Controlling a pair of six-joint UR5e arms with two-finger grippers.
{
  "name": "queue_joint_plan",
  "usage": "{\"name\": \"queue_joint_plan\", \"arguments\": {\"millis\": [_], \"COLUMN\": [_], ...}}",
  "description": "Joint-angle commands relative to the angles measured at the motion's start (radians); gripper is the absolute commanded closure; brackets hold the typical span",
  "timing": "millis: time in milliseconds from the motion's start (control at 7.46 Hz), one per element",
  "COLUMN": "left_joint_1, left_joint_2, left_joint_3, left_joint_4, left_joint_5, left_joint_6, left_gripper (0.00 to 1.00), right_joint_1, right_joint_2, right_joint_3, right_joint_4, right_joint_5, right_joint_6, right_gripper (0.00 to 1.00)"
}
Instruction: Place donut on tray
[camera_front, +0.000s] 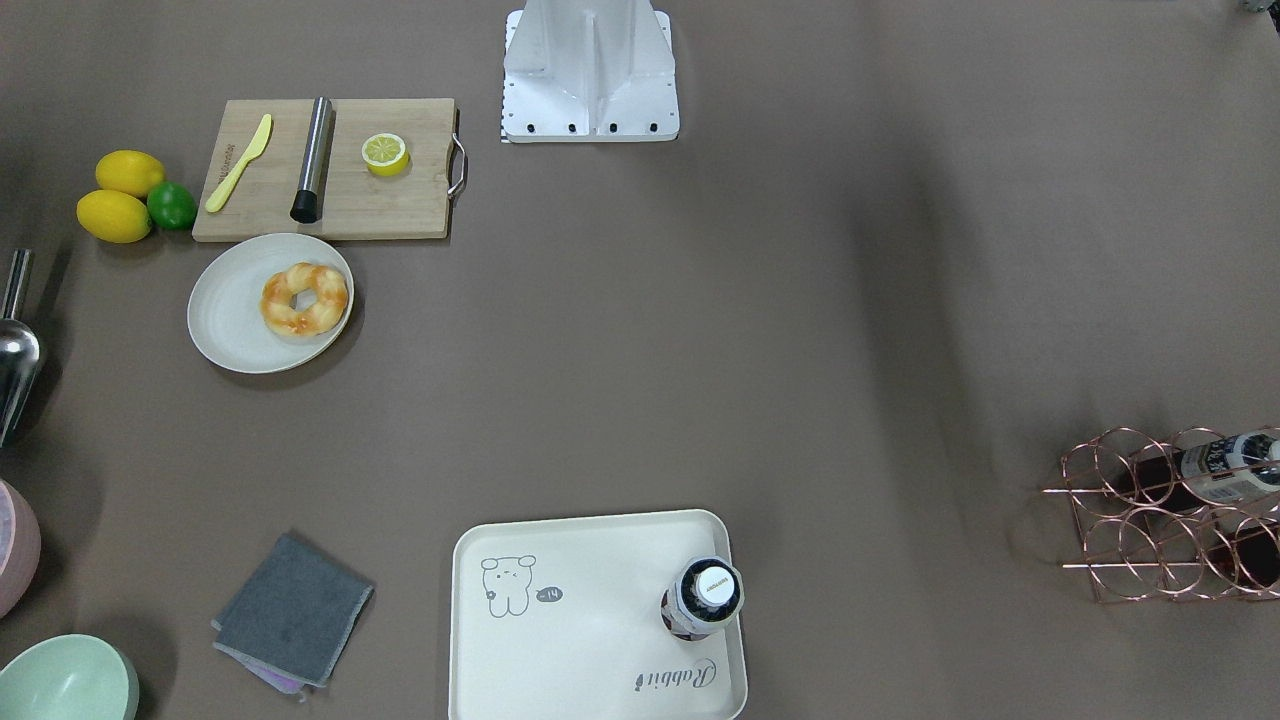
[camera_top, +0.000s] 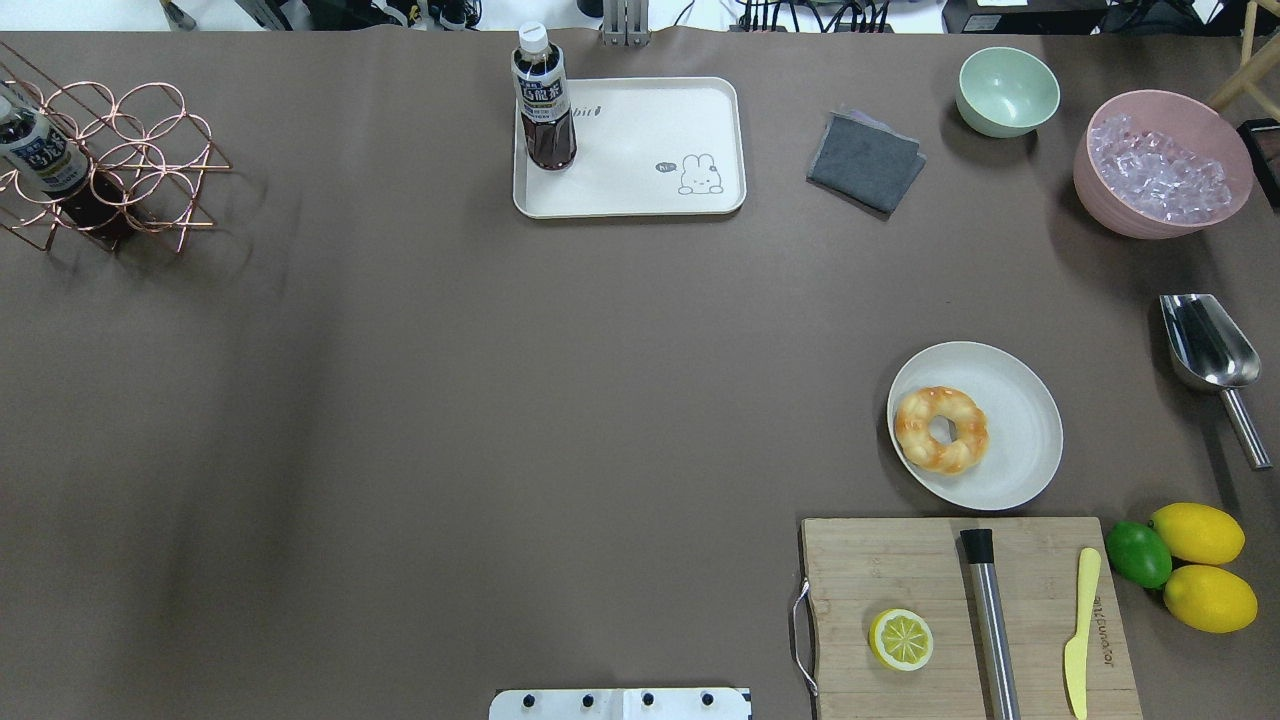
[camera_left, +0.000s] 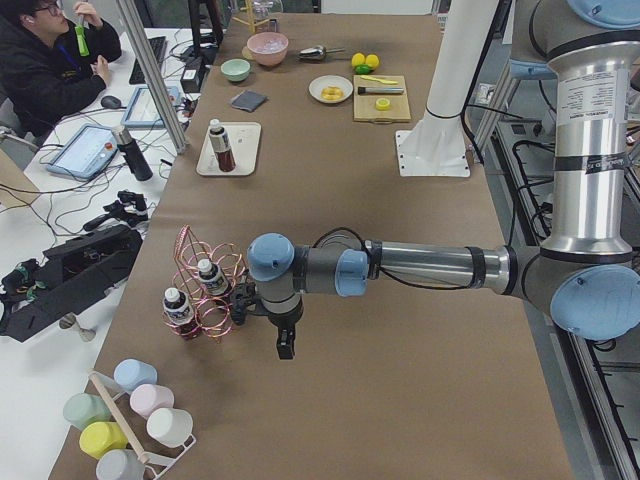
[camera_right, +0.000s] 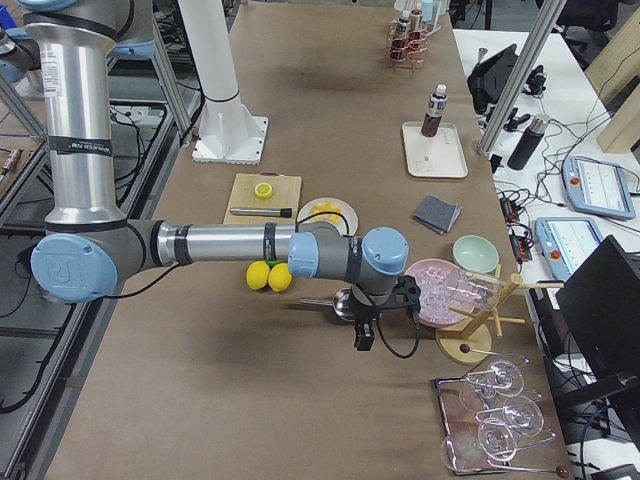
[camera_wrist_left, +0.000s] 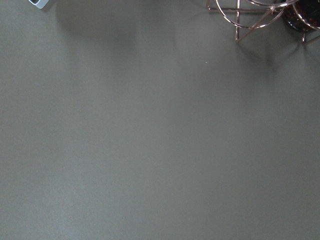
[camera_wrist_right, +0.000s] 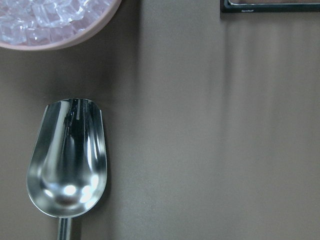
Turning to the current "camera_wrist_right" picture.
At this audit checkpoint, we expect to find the black framed mirror tray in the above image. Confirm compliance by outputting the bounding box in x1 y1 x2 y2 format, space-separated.
220 0 320 13

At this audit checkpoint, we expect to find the metal ice scoop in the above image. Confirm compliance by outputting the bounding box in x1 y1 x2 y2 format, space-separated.
26 98 108 240

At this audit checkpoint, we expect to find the pink bowl of ice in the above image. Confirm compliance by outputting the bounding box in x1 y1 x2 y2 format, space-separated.
0 0 121 51

